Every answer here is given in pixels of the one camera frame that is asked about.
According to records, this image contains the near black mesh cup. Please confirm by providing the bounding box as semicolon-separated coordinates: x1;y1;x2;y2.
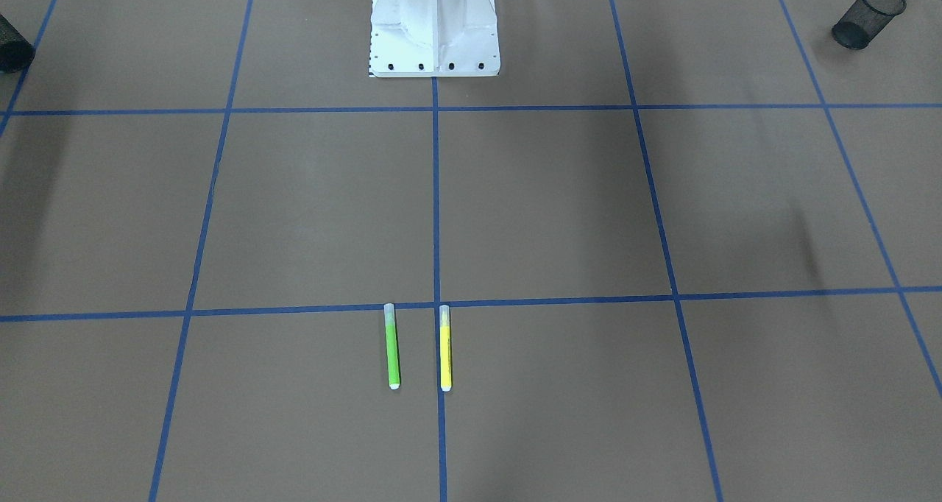
831;0;907;52

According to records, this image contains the black mesh cup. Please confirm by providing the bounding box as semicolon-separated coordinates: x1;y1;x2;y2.
0;15;36;74
831;0;907;52

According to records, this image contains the yellow marker pen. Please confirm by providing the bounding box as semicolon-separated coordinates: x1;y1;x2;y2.
438;305;453;392

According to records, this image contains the far black mesh cup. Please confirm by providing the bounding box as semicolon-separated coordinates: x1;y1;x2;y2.
0;15;36;74

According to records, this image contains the green marker pen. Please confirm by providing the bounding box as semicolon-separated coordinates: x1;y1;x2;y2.
383;302;401;390

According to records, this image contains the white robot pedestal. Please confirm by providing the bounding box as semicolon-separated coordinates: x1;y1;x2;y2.
368;0;501;77

